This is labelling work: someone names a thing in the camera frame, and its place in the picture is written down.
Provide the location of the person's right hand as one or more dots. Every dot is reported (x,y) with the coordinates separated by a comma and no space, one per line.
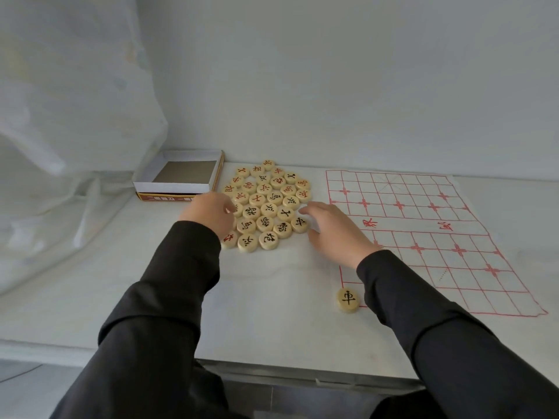
(340,237)

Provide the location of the person's left hand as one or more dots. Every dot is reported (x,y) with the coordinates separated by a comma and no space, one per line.
(209,211)

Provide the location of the pile of wooden xiangqi pieces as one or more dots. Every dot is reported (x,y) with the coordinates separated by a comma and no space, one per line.
(266,209)

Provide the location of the round black-marked chess piece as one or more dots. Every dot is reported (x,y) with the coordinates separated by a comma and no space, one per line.
(348,299)

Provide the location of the red grid xiangqi board sheet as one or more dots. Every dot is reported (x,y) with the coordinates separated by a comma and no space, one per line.
(415,191)

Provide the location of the person's left forearm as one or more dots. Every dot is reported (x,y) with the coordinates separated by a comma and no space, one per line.
(153,322)

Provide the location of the person's right forearm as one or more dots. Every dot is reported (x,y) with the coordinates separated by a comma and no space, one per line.
(458,344)

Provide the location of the white cardboard box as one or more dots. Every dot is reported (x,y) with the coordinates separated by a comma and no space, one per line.
(185,172)

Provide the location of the grey desk drawer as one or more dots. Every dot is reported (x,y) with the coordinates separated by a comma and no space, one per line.
(284,375)

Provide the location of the sheer white curtain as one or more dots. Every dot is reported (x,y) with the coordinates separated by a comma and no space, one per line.
(65,126)

